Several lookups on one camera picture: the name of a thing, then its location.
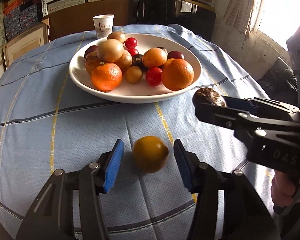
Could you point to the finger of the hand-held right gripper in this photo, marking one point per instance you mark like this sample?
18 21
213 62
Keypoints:
215 116
240 104

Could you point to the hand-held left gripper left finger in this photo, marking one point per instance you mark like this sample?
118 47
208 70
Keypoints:
113 165

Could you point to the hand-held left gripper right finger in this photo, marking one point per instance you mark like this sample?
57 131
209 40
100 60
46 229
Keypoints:
182 165

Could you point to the dark water chestnut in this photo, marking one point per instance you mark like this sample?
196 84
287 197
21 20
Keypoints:
163 50
139 60
210 97

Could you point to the yellow-orange round fruit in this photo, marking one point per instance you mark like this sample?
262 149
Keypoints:
150 153
153 58

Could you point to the smooth orange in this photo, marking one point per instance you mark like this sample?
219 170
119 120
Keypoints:
177 74

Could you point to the white plate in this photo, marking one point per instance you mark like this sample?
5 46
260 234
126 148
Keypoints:
140 95

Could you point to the mandarin orange with stem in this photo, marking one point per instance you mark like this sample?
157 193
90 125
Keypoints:
106 76

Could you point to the small tan fruit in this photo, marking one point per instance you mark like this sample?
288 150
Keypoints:
134 74

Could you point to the tan speckled fruit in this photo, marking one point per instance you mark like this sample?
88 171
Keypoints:
92 63

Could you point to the small red tomato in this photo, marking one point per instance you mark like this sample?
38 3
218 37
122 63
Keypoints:
133 52

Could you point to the tan round fruit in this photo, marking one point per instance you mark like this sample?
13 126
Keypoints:
115 37
110 50
126 60

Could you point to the person's right hand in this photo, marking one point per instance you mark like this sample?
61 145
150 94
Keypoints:
282 187

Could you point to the black jacket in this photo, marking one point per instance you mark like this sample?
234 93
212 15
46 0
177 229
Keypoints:
277 85

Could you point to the light blue checked tablecloth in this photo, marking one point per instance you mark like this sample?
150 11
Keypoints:
65 130

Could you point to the brick pattern curtain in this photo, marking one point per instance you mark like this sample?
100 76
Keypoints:
240 7

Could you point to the bright window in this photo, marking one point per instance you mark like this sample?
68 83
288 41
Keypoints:
277 10

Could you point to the white paper cup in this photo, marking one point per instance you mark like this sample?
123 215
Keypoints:
103 27

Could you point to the brown wooden board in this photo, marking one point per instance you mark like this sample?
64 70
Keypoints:
77 12

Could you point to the stack of blue patterned boxes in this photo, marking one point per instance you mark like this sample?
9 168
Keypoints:
22 17

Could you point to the mottled green board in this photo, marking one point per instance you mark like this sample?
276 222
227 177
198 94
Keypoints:
0 25

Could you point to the wooden picture frame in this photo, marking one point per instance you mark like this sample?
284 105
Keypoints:
22 45

